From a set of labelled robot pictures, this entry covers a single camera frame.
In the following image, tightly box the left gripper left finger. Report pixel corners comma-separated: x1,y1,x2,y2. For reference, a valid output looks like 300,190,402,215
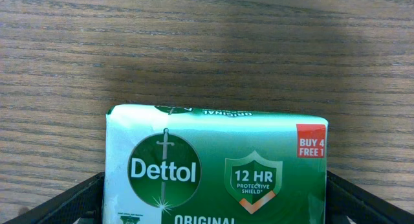
6,172,105,224

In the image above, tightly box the green Dettol soap bar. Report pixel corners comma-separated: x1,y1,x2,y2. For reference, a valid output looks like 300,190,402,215
102,104,328,224

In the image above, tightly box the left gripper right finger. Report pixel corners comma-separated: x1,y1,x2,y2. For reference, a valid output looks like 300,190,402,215
325,172,413,224

